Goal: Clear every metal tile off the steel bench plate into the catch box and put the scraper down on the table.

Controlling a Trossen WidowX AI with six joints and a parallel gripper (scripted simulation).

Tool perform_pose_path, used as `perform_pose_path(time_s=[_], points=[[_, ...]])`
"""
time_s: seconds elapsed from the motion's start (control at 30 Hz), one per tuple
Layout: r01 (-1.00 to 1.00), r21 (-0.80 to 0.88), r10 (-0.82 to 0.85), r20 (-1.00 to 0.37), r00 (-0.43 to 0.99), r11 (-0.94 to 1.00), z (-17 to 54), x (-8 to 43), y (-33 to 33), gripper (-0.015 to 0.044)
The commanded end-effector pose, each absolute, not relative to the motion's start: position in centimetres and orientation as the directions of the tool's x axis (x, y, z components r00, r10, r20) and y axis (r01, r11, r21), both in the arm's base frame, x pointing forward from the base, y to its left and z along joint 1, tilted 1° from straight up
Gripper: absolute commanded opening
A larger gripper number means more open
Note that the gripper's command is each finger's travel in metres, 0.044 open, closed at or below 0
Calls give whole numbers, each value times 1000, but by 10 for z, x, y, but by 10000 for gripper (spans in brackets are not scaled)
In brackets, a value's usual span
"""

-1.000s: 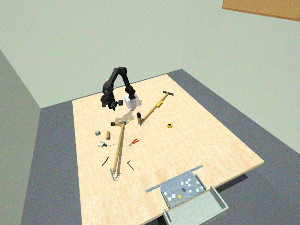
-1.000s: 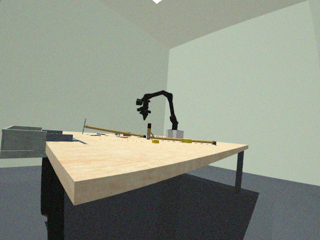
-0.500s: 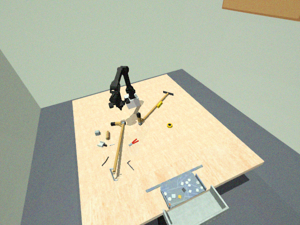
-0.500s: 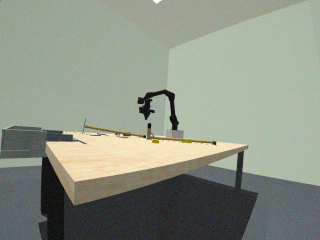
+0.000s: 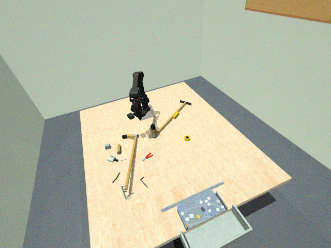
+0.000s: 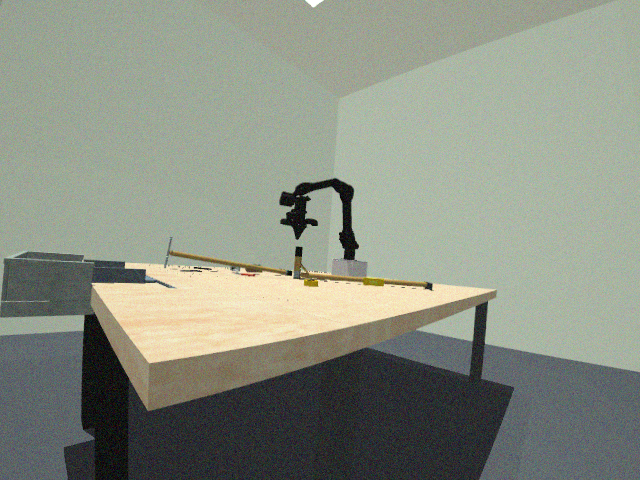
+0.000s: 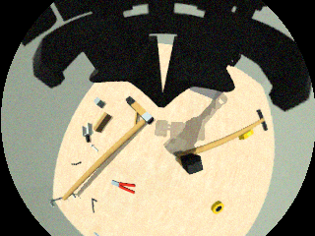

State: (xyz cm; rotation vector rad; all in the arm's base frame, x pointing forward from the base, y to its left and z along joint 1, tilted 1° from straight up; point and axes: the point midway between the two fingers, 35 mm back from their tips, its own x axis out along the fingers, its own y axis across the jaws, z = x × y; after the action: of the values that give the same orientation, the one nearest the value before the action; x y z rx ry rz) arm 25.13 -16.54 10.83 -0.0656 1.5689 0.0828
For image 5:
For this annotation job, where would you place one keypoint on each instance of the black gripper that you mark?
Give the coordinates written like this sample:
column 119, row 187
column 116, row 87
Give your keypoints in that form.
column 132, row 115

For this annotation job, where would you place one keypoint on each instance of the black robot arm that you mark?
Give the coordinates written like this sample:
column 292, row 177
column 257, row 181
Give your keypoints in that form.
column 138, row 94

